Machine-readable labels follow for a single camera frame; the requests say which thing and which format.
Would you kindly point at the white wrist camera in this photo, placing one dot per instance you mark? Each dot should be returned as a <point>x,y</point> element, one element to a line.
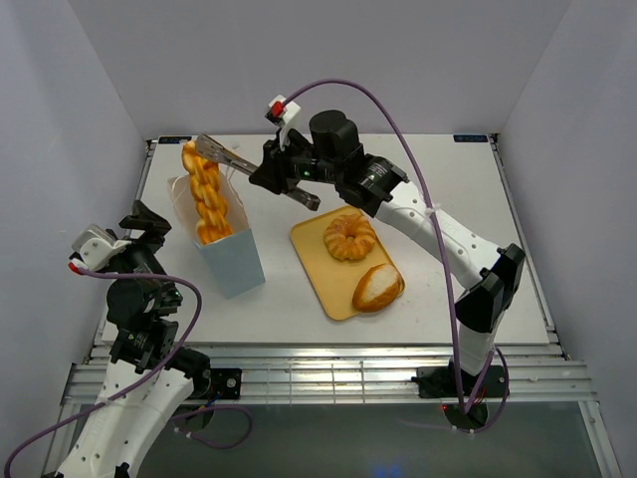
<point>284,114</point>
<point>97,250</point>

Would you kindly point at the blue white paper bag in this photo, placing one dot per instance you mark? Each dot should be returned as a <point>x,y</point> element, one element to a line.
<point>233,261</point>

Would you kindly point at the blue table corner sticker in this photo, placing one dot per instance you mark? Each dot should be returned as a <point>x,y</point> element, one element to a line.
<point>174,139</point>

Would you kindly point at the orange twisted bread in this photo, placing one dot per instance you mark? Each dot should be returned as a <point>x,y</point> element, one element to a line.
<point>211,206</point>

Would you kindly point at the sugar dusted oval bread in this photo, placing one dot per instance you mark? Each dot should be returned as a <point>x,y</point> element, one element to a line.
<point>378,288</point>

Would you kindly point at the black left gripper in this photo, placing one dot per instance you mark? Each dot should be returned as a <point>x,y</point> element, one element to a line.
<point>142,217</point>

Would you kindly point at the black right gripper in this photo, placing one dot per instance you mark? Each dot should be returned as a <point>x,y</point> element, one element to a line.
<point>272,172</point>

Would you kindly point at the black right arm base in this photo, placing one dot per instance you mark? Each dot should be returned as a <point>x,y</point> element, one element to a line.
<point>439,382</point>

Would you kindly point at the yellow plastic tray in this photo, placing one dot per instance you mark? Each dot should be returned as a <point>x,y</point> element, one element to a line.
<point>334,281</point>

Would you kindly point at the metal serving tongs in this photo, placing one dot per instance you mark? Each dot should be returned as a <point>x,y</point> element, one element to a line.
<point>210,149</point>

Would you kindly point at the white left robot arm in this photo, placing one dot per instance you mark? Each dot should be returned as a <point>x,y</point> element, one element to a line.
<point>149,372</point>

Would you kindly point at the aluminium frame rail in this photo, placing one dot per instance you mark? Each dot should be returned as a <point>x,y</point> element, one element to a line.
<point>375,375</point>

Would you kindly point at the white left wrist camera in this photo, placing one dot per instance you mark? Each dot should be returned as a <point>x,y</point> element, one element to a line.
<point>97,250</point>

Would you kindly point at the blue sticker right corner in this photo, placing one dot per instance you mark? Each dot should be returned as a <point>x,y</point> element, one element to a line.
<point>470,138</point>

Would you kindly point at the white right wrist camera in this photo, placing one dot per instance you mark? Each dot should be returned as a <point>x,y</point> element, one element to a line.
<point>284,114</point>

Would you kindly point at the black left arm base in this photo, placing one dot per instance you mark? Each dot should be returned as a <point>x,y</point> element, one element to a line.
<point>220,383</point>

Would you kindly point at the glazed ring pastry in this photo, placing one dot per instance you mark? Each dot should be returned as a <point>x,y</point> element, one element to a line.
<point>349,237</point>

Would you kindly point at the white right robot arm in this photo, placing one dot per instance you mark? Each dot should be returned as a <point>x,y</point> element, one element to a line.
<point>489,274</point>

